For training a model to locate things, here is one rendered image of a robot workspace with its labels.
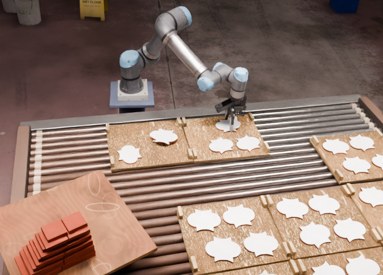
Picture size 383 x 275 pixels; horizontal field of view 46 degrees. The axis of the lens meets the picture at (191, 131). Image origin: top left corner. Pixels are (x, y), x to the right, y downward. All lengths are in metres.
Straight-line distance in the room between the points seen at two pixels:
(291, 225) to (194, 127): 0.78
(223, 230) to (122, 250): 0.46
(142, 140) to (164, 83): 2.24
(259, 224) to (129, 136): 0.84
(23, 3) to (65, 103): 1.75
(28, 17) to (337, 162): 4.27
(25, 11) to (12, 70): 1.05
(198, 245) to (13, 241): 0.72
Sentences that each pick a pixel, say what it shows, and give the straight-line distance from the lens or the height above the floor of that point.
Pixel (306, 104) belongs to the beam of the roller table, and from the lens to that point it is 2.85.
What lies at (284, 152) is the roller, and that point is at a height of 0.92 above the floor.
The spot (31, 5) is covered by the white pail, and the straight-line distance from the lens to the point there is 5.72.
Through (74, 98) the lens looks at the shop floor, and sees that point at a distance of 4.38.
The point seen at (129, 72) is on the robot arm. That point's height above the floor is 1.05.
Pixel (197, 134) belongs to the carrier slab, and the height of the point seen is 0.94.
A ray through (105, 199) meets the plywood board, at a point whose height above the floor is 1.04.
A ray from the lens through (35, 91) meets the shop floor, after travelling 4.53.
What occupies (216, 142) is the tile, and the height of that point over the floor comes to 0.95.
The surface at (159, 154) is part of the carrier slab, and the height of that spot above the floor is 0.94.
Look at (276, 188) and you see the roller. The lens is 2.22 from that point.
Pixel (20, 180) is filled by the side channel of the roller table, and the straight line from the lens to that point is 2.21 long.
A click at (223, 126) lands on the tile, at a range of 2.48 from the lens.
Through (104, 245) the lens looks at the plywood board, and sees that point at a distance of 1.78.
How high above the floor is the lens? 2.45
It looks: 38 degrees down
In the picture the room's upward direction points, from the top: 5 degrees clockwise
